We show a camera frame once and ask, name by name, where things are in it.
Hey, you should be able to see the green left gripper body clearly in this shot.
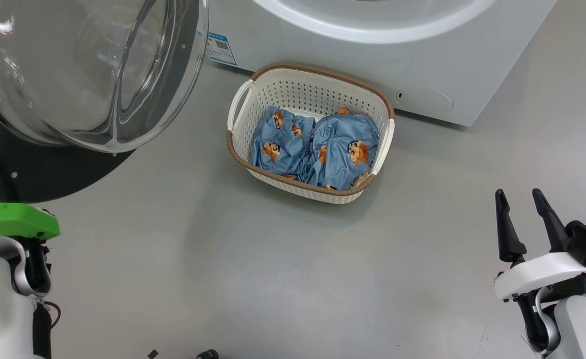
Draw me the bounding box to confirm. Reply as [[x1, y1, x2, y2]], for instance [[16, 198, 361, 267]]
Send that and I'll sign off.
[[0, 202, 60, 241]]

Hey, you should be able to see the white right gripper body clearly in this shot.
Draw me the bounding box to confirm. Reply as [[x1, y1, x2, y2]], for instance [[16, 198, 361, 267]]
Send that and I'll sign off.
[[495, 252, 586, 302]]

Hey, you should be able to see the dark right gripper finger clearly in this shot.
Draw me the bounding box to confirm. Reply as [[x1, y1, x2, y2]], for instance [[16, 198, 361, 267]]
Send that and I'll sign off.
[[532, 188, 572, 253], [495, 188, 527, 264]]

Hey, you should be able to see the round glass washing machine door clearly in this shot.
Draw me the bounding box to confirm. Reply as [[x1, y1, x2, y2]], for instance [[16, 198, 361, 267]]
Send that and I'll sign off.
[[0, 0, 210, 204]]

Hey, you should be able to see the blue cartoon print garment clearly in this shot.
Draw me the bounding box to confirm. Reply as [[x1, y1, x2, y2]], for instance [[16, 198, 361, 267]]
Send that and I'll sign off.
[[305, 107, 379, 191], [250, 106, 316, 181]]

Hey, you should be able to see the white perforated brown-rimmed laundry basket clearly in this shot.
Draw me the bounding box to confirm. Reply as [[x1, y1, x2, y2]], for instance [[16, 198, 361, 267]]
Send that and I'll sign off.
[[226, 62, 396, 205]]

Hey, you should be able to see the round white filter cover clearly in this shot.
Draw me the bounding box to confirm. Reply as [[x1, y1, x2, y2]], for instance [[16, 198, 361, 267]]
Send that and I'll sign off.
[[394, 88, 453, 113]]

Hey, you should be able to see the blue energy label sticker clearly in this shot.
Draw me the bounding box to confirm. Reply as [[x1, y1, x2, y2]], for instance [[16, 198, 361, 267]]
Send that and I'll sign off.
[[206, 32, 237, 66]]

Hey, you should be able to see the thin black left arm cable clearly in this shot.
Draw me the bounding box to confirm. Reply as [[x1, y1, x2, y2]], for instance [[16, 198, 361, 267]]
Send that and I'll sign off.
[[43, 301, 62, 330]]

